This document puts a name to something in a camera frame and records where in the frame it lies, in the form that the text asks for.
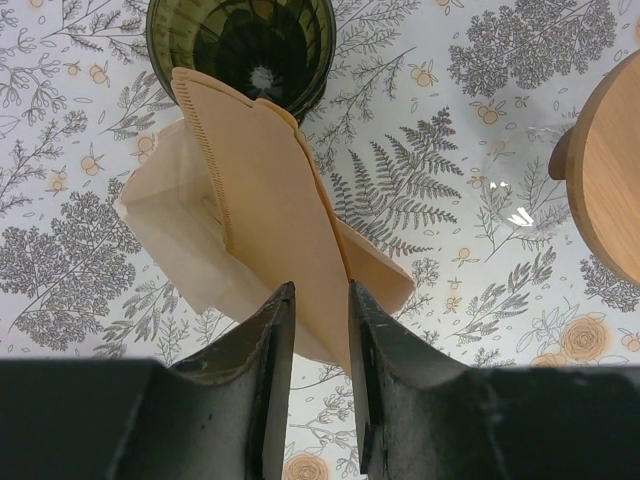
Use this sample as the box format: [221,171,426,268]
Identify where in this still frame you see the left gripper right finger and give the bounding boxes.
[349,281,500,479]

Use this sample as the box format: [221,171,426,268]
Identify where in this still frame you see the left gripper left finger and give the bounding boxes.
[108,282,296,479]

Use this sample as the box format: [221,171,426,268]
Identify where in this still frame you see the orange coffee filter box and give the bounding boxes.
[114,119,416,316]

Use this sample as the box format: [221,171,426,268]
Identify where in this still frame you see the brown paper coffee filters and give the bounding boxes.
[170,67,351,376]

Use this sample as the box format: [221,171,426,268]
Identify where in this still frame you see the floral tablecloth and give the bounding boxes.
[0,0,640,480]

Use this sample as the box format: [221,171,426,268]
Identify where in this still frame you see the green glass coffee dripper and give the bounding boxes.
[145,0,337,121]

